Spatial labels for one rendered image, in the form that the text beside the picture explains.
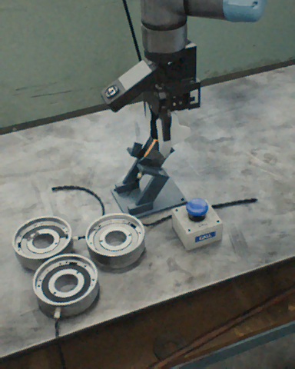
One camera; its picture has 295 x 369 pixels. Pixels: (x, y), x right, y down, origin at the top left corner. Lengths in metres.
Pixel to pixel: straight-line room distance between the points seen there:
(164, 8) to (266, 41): 2.15
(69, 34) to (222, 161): 1.48
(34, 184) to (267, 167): 0.50
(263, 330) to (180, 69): 0.58
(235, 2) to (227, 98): 0.60
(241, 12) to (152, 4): 0.14
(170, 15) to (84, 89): 1.82
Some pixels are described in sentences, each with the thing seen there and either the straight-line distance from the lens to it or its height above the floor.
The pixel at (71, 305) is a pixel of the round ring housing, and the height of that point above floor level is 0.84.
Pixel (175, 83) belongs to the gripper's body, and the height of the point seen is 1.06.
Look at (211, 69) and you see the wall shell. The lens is 2.86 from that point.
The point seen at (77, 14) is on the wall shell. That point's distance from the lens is 2.48.
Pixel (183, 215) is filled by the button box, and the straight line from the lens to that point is 0.96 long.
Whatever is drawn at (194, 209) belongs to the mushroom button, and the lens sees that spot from 0.93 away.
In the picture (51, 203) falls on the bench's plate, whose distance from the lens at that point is 1.09.
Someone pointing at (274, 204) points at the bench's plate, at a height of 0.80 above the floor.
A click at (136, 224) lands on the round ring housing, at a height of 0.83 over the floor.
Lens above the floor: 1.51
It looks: 39 degrees down
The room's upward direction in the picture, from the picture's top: 3 degrees counter-clockwise
